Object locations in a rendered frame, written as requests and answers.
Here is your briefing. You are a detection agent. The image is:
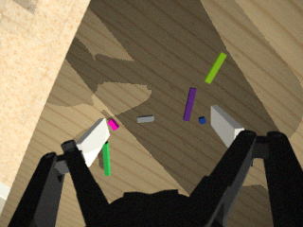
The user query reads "small magenta block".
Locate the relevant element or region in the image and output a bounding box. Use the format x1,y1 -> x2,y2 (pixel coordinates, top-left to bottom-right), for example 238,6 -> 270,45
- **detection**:
108,119 -> 119,131

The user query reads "purple rod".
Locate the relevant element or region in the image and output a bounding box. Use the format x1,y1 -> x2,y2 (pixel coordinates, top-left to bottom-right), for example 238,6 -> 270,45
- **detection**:
183,88 -> 197,121

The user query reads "small blue block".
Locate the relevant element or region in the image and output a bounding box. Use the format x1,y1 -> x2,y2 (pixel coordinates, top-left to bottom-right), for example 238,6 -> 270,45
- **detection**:
199,116 -> 206,124

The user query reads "grey rod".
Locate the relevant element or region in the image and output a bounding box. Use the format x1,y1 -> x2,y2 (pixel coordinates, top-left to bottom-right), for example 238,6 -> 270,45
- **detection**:
137,114 -> 154,123

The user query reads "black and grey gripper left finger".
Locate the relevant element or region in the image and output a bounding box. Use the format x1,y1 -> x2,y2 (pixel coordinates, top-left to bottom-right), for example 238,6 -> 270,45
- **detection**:
8,118 -> 123,227

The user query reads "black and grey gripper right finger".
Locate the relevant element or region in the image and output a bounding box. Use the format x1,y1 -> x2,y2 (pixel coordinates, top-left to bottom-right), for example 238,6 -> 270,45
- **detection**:
163,105 -> 303,227

